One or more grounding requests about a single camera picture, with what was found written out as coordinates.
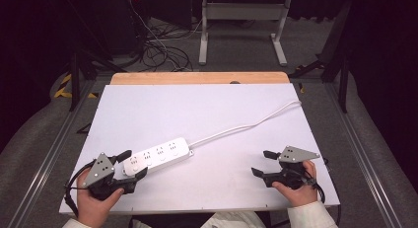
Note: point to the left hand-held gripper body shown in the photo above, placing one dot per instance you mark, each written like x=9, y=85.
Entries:
x=98, y=171

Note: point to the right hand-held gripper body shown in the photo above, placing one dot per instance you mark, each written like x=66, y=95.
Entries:
x=292, y=155

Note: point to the white power strip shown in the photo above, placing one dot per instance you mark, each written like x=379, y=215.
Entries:
x=157, y=156

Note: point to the person's left hand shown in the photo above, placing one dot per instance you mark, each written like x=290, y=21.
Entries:
x=92, y=208

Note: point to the person's right hand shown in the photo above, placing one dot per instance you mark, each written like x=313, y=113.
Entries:
x=300, y=196

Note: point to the person's light clothing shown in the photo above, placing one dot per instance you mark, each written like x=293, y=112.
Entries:
x=236, y=220

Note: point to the yellow black hazard tape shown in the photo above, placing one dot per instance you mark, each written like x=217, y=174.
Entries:
x=65, y=90

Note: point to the black metal stand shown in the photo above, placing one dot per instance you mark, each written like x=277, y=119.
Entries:
x=75, y=80
x=340, y=70

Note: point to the dark equipment cabinet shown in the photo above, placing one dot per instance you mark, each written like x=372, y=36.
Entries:
x=131, y=20

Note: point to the aluminium floor rail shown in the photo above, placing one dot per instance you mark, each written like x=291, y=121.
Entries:
x=360, y=155
x=42, y=165

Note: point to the white metal table frame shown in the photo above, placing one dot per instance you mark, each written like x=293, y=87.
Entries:
x=243, y=14

